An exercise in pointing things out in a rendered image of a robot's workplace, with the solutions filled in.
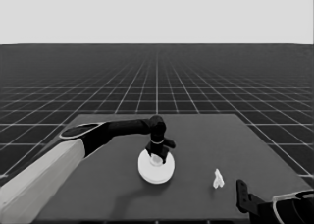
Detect small white T-shaped piece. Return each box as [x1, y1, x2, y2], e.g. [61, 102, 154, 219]
[212, 168, 226, 190]

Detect large thick white disc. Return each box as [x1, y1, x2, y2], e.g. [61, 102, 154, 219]
[136, 148, 177, 186]

